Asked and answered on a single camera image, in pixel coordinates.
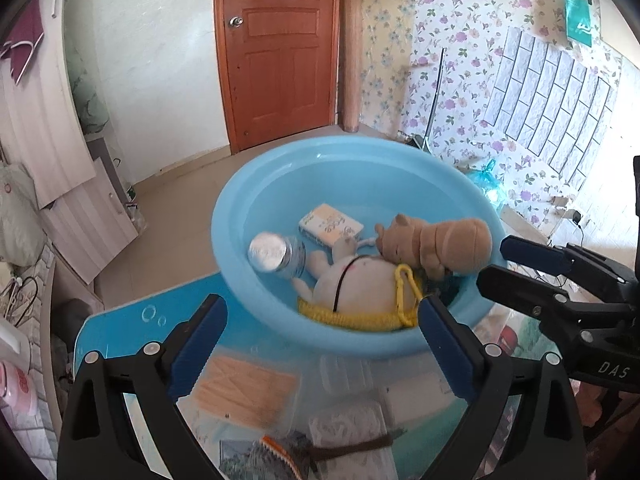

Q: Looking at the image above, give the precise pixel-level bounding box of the green quilt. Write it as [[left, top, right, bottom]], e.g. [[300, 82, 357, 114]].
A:
[[65, 35, 108, 136]]

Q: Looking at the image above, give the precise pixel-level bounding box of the brown wooden door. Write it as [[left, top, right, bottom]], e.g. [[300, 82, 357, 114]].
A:
[[214, 0, 342, 153]]

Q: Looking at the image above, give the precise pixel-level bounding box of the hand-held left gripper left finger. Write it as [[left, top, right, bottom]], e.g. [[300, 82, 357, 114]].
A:
[[57, 294, 228, 480]]

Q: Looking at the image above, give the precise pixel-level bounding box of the light blue plastic basin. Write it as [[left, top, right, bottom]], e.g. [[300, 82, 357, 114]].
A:
[[211, 135, 508, 358]]

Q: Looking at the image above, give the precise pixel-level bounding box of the grey brick wall panel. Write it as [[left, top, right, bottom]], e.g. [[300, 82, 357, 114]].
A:
[[482, 27, 623, 191]]

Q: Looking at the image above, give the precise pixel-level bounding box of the wooden pillar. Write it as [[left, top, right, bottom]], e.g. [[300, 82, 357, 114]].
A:
[[337, 0, 368, 133]]

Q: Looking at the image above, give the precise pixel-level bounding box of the brown plush toy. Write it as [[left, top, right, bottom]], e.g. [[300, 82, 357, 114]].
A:
[[375, 213, 493, 281]]

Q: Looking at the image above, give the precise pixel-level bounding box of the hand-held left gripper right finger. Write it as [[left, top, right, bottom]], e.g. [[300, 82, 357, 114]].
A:
[[417, 296, 588, 480]]

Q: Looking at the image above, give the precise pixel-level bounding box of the grey cloth bag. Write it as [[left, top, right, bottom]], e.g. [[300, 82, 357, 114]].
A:
[[0, 162, 46, 266]]

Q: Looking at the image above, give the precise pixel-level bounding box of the small white printed box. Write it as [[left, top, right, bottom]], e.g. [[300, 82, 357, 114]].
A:
[[298, 203, 365, 248]]

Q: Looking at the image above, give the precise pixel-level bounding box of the orange trimmed pouch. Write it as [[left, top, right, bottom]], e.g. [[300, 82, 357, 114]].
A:
[[220, 434, 313, 480]]

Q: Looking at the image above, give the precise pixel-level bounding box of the white plush toy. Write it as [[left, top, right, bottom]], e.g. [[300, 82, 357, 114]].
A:
[[292, 237, 418, 318]]

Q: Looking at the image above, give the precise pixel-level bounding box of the white cable bundle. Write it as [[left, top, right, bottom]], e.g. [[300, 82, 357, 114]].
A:
[[0, 275, 41, 318]]

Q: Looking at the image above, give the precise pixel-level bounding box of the jar with silver lid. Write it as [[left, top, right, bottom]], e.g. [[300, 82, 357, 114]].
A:
[[248, 231, 308, 280]]

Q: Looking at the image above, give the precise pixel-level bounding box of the yellow lanyard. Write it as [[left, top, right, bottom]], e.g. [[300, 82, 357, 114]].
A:
[[297, 264, 426, 333]]

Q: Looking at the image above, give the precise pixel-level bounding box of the light blue plastic bag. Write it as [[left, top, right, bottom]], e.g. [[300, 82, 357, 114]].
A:
[[467, 159, 506, 206]]

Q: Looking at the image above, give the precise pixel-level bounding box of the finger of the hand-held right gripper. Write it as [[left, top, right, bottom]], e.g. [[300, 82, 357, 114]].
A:
[[500, 235, 626, 291], [475, 265, 585, 320]]

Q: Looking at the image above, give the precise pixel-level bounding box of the white and pink appliance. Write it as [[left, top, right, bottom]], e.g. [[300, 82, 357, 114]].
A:
[[0, 320, 38, 416]]

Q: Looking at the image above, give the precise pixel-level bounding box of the clear plastic case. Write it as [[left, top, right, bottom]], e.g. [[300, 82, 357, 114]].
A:
[[300, 350, 451, 411]]

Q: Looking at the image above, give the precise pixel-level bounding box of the pale wooden wardrobe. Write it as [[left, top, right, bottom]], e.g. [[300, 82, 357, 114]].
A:
[[0, 0, 138, 286]]

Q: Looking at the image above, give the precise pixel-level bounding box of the dark green snack packet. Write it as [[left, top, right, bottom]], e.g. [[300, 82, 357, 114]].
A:
[[425, 272, 468, 306]]

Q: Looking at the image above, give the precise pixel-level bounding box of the brown hair tie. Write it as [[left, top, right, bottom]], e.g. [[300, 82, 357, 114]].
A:
[[300, 427, 406, 461]]

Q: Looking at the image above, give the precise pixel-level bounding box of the maroon towel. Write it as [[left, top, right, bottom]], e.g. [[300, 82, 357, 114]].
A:
[[0, 0, 46, 83]]

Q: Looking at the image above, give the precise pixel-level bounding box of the teal paper bag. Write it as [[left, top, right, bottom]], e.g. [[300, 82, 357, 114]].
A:
[[565, 0, 601, 48]]

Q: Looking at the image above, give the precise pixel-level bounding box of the white tissue packet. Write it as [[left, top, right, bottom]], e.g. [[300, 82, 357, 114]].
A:
[[307, 402, 393, 480]]

